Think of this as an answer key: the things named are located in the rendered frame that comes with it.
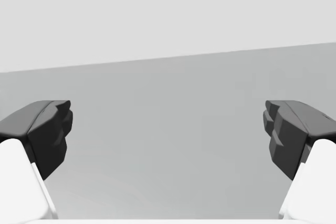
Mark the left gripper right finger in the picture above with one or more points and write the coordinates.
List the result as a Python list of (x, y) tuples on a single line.
[(294, 134)]

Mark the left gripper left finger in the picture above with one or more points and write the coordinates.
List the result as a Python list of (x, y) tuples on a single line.
[(39, 132)]

